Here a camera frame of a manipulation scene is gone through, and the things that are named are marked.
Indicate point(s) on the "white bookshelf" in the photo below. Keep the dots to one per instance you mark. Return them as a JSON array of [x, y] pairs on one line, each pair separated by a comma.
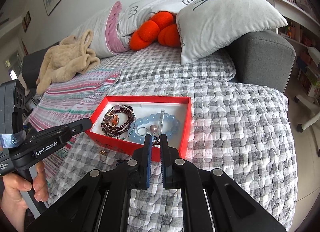
[[295, 16]]

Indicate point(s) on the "red cardboard box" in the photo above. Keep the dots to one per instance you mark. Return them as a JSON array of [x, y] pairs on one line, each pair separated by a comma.
[[175, 136]]

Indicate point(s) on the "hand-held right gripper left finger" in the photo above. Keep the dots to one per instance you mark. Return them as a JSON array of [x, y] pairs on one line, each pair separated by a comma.
[[148, 161]]

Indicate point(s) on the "grey sofa armrest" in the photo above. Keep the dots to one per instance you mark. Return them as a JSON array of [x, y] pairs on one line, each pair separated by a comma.
[[33, 68], [265, 56]]

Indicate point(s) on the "orange knot cushion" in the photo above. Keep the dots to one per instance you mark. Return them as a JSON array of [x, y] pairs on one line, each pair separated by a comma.
[[150, 31]]

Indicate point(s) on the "pearl earring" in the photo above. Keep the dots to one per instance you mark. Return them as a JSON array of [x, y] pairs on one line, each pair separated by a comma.
[[147, 129]]

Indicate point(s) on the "white deer print pillow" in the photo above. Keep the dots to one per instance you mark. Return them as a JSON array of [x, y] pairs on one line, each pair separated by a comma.
[[225, 19]]

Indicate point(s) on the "small framed wall picture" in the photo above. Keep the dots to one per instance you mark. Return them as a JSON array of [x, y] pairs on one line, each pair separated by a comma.
[[27, 21]]

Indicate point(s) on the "pink white pillow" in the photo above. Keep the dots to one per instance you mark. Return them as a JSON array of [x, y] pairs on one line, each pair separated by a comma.
[[140, 6]]

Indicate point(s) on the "grey checked quilt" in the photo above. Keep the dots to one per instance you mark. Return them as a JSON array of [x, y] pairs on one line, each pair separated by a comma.
[[237, 134]]

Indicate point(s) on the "striped patterned bed sheet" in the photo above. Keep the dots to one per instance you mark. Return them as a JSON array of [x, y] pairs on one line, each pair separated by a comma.
[[75, 91]]

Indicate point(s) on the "beige fleece blanket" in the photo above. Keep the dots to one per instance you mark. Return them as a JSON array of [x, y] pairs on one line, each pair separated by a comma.
[[65, 61]]

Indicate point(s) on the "dark purple bead charm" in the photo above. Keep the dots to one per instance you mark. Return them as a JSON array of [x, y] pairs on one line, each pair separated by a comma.
[[156, 142]]

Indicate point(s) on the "small dark ornament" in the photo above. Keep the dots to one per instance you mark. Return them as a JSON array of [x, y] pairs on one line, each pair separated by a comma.
[[120, 163]]

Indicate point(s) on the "white office chair base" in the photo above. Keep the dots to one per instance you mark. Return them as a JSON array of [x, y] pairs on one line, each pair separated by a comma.
[[310, 121]]

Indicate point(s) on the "silver bar clip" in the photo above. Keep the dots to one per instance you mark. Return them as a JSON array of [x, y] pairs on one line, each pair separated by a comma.
[[162, 121]]

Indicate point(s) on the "person's left hand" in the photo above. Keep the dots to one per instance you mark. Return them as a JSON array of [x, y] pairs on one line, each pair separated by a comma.
[[13, 192]]

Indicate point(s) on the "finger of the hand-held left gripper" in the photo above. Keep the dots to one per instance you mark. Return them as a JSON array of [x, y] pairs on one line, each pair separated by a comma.
[[77, 126]]

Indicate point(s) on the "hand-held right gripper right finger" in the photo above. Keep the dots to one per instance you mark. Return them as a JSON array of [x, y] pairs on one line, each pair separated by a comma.
[[163, 161]]

